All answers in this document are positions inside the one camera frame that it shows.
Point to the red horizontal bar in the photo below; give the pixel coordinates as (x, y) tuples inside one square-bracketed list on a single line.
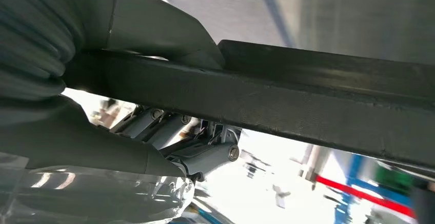
[(367, 195)]

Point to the green blurred object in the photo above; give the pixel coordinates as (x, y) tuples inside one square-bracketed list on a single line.
[(394, 180)]

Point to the blue upright frame post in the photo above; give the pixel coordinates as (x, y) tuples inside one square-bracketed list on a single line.
[(350, 181)]

